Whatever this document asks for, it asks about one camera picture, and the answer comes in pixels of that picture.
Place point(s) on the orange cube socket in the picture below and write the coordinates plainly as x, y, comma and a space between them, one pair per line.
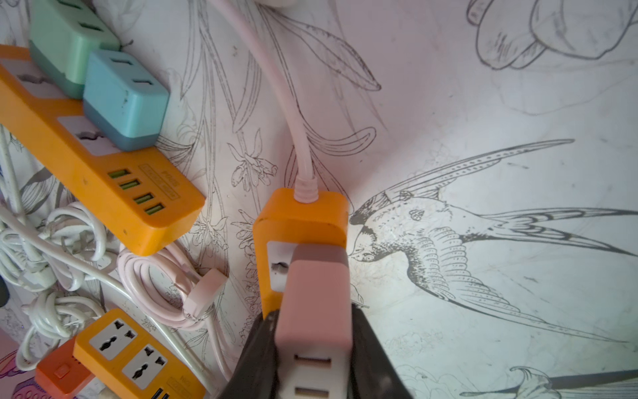
60, 374

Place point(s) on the green plug on rear strip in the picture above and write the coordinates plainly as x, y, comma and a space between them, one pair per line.
63, 33

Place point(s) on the small yellow power strip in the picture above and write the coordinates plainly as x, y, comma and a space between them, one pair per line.
284, 224

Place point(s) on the orange power strip rear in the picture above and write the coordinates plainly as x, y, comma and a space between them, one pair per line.
140, 196

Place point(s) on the pink plug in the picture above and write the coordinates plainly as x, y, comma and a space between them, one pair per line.
314, 333

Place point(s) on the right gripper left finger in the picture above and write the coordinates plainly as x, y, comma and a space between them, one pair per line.
256, 373

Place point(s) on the blue plug on rear strip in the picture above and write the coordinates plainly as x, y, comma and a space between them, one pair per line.
124, 100

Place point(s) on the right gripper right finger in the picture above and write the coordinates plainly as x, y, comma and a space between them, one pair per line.
372, 374

